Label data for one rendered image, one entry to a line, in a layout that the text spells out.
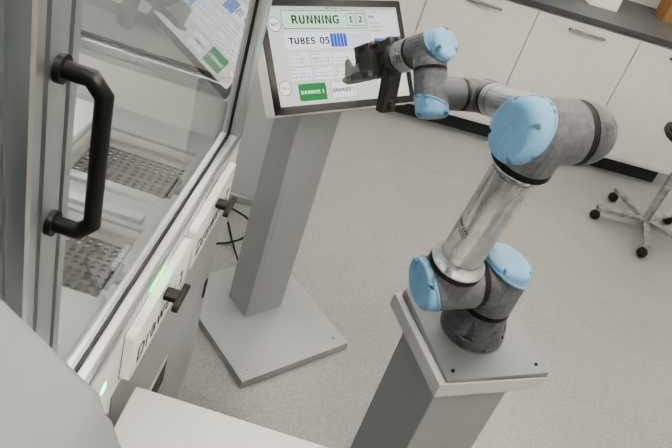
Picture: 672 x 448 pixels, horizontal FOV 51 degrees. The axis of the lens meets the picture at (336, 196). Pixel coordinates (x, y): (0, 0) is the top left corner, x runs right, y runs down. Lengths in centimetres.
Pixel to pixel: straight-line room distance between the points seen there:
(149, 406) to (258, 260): 112
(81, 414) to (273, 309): 240
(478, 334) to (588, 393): 143
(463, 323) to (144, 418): 71
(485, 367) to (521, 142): 61
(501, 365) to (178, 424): 73
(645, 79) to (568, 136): 329
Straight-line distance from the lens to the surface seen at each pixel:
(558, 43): 425
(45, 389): 21
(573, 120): 122
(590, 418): 290
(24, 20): 58
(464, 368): 159
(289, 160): 213
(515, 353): 169
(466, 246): 137
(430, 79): 154
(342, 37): 203
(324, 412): 240
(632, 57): 441
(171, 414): 133
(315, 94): 192
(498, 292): 152
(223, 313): 255
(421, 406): 170
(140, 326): 123
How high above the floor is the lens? 182
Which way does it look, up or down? 33 degrees down
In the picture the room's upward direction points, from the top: 18 degrees clockwise
